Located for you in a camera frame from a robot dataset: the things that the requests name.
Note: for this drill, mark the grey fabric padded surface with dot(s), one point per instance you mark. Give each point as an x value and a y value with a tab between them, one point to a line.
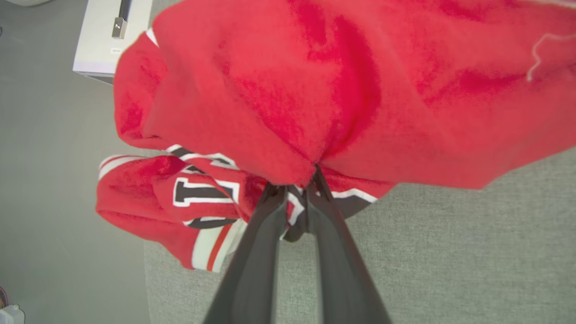
450	256

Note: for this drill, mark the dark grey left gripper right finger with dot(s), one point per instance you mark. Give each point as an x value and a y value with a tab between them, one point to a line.
337	270

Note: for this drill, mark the white cabinet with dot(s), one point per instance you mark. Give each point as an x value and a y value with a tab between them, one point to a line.
96	40

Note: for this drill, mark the white power adapter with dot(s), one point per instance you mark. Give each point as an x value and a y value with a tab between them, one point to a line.
10	315

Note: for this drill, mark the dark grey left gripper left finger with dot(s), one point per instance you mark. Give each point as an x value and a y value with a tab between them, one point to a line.
256	270

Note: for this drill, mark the red white basketball jersey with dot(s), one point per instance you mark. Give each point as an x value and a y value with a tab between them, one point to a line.
360	90

